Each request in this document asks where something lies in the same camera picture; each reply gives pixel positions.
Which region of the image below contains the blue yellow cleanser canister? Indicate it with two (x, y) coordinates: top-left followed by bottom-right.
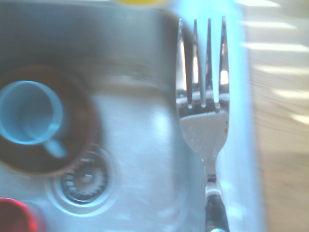
(115, 0), (170, 6)

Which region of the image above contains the red cup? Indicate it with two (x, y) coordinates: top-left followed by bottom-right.
(0, 196), (46, 232)

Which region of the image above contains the stainless steel double sink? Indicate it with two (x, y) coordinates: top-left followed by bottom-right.
(0, 0), (264, 232)

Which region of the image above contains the brown wooden bowl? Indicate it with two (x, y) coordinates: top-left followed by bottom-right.
(0, 64), (101, 175)

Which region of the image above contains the metal sink drain strainer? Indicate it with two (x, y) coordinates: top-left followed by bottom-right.
(45, 144), (122, 216)

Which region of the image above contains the grey-blue mug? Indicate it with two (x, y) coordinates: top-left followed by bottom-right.
(0, 80), (69, 159)

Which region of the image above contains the silver fork with patterned handle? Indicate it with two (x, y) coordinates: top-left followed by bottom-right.
(175, 16), (231, 232)

